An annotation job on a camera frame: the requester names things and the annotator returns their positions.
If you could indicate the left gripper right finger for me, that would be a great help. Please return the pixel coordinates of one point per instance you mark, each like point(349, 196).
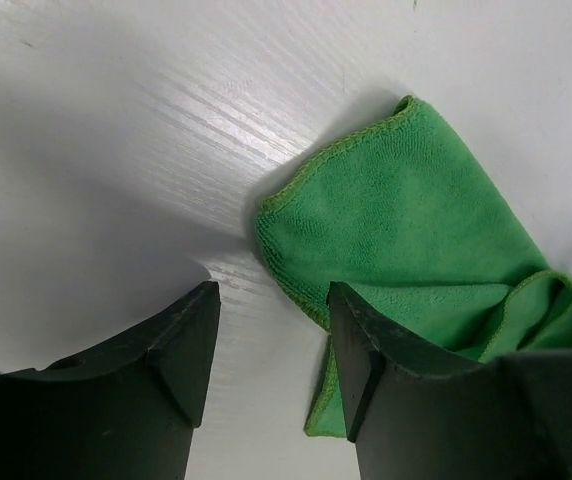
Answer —
point(416, 411)

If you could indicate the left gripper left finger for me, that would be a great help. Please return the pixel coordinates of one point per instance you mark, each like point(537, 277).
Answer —
point(125, 408)

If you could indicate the green microfibre towel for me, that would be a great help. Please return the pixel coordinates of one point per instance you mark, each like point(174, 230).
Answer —
point(403, 213)

